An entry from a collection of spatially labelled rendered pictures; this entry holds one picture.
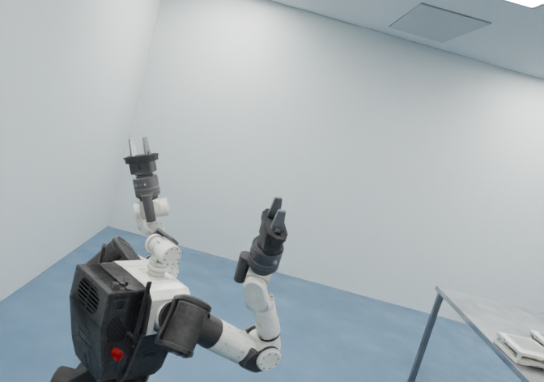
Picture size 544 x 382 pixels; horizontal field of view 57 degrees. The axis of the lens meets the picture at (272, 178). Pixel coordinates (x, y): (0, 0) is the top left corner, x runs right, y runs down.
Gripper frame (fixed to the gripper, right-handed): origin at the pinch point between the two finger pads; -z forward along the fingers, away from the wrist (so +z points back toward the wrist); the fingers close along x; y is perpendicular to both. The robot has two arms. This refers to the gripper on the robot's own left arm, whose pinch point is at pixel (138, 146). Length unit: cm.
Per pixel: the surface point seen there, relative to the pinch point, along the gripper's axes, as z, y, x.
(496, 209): 155, -441, 176
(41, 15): -76, -112, -114
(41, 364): 126, -67, -130
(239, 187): 89, -371, -101
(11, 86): -36, -89, -126
